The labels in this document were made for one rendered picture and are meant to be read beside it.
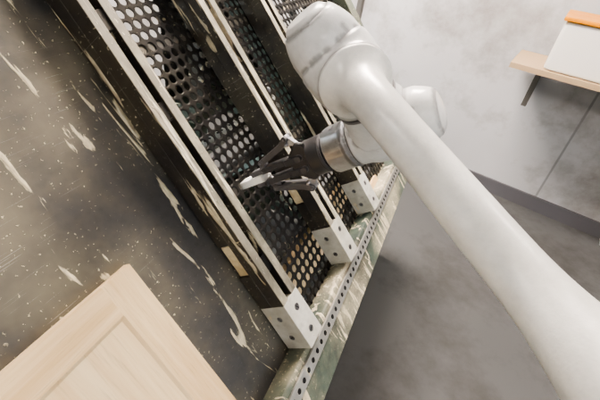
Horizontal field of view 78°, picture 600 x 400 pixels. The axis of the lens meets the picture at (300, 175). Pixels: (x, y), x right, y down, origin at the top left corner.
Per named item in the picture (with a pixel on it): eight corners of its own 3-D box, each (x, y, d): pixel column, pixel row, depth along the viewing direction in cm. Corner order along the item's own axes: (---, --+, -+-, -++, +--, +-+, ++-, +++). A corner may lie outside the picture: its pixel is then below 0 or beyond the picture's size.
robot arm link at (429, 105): (373, 137, 73) (336, 90, 65) (454, 106, 64) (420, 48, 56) (370, 180, 66) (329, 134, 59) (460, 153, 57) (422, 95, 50)
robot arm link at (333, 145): (353, 109, 69) (327, 120, 72) (337, 128, 62) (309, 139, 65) (374, 151, 71) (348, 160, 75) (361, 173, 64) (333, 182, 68)
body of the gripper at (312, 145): (347, 160, 74) (311, 173, 79) (327, 123, 72) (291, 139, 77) (335, 179, 68) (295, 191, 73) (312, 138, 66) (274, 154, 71)
